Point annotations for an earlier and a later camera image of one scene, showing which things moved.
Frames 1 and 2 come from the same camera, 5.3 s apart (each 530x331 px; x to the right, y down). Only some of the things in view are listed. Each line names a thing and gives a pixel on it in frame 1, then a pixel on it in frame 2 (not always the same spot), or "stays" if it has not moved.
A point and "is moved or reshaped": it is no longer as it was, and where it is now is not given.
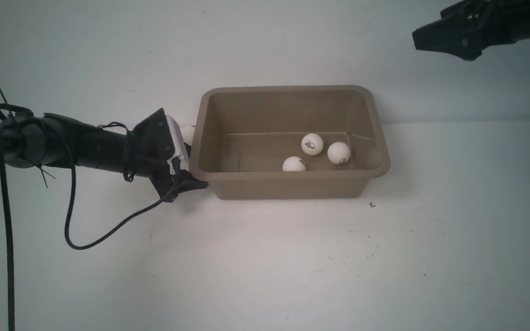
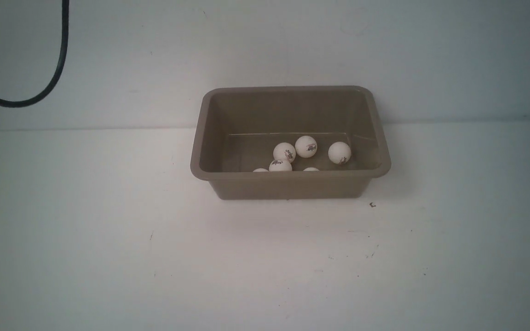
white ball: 187,133 to 284,151
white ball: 293,163 to 278,165
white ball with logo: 312,144 is moved or reshaped
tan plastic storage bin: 270,142 stays
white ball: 338,153 stays
